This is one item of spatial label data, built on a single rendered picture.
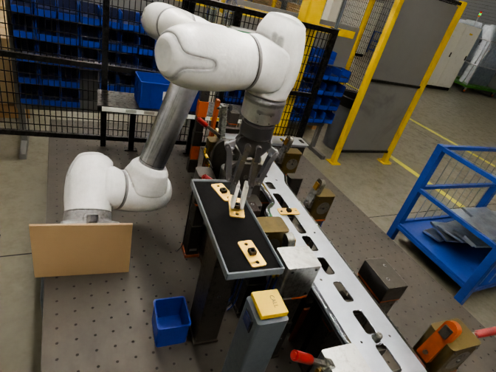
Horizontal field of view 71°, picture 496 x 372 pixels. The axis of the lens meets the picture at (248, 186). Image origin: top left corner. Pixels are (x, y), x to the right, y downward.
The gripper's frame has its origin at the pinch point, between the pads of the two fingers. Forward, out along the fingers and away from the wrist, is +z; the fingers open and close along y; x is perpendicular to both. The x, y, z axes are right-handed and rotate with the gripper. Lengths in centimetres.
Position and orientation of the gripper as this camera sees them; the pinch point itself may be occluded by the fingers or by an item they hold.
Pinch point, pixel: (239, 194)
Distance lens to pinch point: 86.5
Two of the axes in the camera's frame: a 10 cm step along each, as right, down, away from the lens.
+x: -1.0, -5.4, 8.4
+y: 9.7, 1.4, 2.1
